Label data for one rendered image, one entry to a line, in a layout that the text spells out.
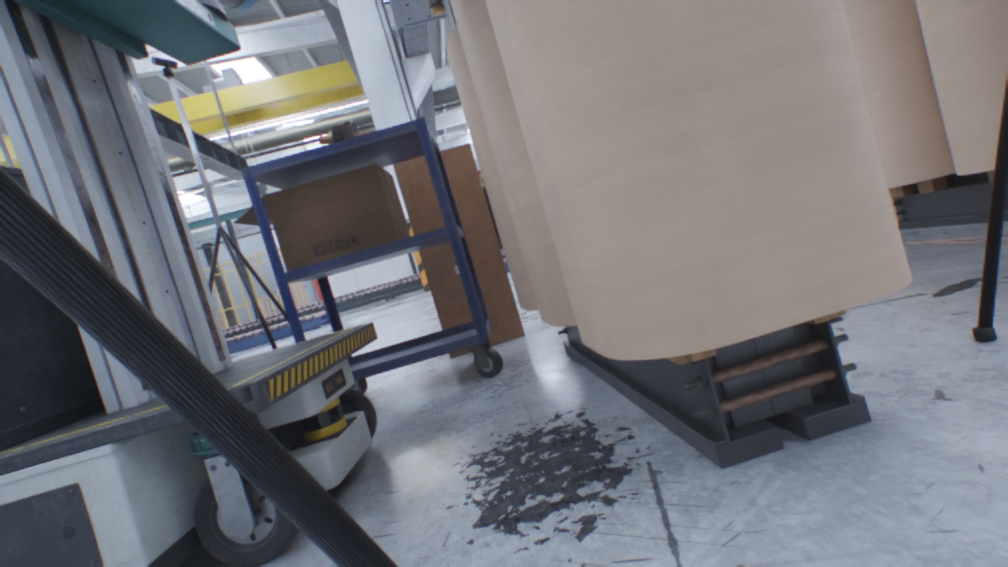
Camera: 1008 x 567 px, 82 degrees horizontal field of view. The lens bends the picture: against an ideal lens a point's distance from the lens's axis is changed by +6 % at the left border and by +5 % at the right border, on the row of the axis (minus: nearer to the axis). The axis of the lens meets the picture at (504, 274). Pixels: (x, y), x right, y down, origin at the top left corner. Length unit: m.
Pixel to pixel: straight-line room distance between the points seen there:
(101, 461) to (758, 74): 1.12
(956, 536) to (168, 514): 1.11
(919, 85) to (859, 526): 2.19
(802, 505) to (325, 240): 1.62
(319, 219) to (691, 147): 1.48
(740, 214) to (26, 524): 1.16
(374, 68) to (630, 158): 11.67
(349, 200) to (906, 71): 2.16
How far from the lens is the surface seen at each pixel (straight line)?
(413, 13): 2.35
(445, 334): 2.34
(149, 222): 1.56
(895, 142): 2.80
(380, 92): 12.21
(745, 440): 0.96
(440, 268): 2.53
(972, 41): 2.52
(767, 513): 0.84
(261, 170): 2.04
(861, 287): 0.90
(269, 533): 1.16
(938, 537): 0.80
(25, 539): 1.24
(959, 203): 2.89
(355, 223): 1.99
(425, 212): 2.54
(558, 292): 1.24
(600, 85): 0.80
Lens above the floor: 0.41
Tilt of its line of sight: 3 degrees down
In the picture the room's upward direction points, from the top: 16 degrees counter-clockwise
